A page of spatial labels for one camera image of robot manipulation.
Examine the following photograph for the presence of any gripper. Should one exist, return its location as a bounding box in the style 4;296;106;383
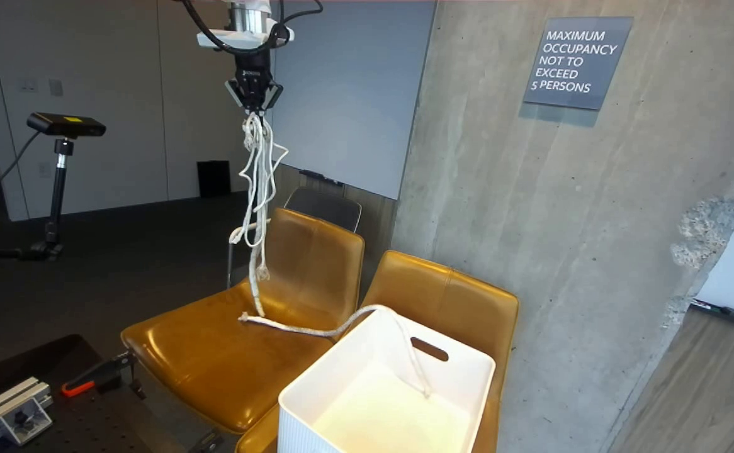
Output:
225;49;283;118

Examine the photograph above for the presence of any thin white cord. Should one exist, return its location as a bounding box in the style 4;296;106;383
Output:
228;113;290;284

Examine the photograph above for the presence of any thick white rope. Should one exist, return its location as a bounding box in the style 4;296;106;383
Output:
238;305;433;399
241;112;276;318

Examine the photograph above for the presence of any black box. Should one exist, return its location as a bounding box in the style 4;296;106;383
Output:
196;160;232;199

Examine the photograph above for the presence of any dark grey chair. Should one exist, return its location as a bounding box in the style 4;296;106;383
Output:
226;186;363;291

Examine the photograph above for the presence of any mustard leather chair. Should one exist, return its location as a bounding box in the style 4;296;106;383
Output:
120;207;366;437
235;250;521;453

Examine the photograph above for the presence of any white plastic basket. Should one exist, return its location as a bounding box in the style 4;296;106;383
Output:
277;306;497;453

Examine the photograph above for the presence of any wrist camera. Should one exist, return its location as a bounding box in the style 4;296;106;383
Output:
196;28;293;51

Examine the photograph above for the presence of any camera on mount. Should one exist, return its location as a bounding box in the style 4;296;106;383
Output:
0;112;107;262

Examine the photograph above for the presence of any black cable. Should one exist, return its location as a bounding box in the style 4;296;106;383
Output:
0;130;42;215

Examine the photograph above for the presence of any clamp with orange handle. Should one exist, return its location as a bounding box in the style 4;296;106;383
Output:
60;351;149;401

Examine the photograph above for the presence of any grey wall sign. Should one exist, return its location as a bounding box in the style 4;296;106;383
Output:
522;16;634;112

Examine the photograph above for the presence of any aluminium rail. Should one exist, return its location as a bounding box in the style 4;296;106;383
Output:
0;376;54;453

